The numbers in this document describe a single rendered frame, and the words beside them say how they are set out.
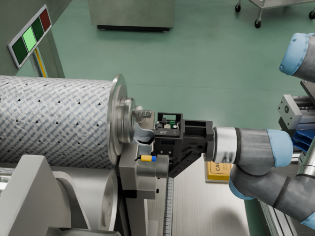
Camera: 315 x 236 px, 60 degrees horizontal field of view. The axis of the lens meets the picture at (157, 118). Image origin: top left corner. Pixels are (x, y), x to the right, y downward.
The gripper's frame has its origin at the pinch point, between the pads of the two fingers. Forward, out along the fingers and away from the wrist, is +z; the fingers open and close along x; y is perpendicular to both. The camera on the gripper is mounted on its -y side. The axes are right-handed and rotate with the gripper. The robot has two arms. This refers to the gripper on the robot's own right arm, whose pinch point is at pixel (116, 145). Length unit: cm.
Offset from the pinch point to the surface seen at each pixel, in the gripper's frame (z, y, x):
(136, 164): -6.2, 8.3, 10.6
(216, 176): -24.9, -19.2, -6.4
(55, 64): 46, -29, -71
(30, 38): 29.3, 7.6, -30.3
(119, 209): -3.0, -1.3, 13.8
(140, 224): -6.0, -12.8, 11.3
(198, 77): -35, -111, -179
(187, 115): -24, -111, -125
